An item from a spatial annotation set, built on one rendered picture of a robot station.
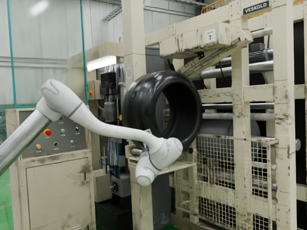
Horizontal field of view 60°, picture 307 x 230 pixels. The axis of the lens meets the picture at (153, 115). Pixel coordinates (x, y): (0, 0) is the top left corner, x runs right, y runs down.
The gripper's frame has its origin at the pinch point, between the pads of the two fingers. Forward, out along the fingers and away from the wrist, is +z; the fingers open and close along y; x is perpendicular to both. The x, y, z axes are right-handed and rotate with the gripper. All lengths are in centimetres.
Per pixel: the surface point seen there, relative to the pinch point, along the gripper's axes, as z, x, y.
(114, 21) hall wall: 1055, -223, -70
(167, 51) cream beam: 70, 26, -33
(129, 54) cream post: 64, -2, -44
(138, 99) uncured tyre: 13.4, 1.4, -23.2
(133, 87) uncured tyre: 27.7, -1.8, -28.1
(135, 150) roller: 23.2, -21.9, 16.1
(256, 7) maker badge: 59, 95, -38
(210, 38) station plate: 41, 59, -34
